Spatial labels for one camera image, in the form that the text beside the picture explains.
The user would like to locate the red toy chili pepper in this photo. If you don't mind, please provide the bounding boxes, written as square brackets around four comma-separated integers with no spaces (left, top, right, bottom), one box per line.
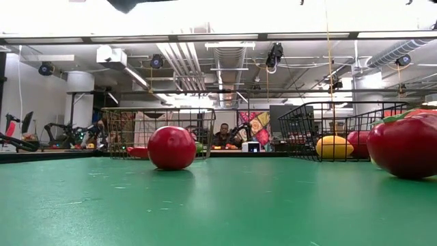
[126,146,150,159]

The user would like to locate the dark red toy apple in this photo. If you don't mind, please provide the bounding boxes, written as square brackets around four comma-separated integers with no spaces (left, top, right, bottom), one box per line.
[147,125,197,171]

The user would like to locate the toy lemon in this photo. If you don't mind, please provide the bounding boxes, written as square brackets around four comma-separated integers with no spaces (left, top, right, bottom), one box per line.
[315,135,355,160]

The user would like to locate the bright red toy apple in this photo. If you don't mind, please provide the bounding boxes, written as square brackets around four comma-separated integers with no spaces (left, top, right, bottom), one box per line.
[346,131,372,159]

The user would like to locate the red tomato with green stem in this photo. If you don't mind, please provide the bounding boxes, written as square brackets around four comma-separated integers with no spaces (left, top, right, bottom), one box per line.
[366,109,437,180]

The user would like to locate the white ceiling unit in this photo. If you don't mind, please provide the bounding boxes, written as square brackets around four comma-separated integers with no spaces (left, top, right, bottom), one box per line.
[96,45,128,71]

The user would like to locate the black round ceiling device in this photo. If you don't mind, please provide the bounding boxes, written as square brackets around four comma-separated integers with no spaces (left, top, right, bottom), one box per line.
[150,53,165,70]
[395,54,412,68]
[38,61,55,77]

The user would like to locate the white round column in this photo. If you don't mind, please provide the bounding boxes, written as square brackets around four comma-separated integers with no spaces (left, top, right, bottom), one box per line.
[64,70,96,137]

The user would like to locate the person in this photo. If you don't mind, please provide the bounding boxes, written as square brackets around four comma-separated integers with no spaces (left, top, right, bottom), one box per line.
[87,118,107,148]
[212,122,240,150]

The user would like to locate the black tilted monitor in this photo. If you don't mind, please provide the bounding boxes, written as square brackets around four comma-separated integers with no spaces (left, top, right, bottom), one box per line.
[20,111,35,135]

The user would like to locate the black hanging ceiling device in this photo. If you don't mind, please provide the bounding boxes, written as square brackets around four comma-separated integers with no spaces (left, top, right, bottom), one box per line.
[265,42,285,68]

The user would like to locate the colourful patterned cloth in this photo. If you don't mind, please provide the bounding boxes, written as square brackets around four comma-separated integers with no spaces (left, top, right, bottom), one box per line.
[237,111,273,152]

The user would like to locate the small white box device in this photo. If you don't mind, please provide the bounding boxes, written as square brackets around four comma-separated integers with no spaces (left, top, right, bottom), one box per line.
[241,141,262,153]

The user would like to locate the dark flat panel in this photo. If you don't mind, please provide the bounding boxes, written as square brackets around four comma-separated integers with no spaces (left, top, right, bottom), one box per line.
[269,104,315,141]

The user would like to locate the green table mat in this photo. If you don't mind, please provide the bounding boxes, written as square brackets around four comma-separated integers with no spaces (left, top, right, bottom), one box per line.
[0,156,437,246]

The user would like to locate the bronze wire basket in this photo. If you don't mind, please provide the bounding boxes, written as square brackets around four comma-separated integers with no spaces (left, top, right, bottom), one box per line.
[101,107,217,161]

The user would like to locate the yellow-orange extension cord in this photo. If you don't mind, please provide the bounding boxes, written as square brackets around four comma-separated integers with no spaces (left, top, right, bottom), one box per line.
[323,0,338,137]

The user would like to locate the black wire basket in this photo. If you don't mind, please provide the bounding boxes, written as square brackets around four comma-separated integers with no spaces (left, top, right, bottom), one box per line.
[277,100,409,163]

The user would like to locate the silver ventilation duct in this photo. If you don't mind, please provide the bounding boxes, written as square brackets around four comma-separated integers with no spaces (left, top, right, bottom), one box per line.
[366,38,437,69]

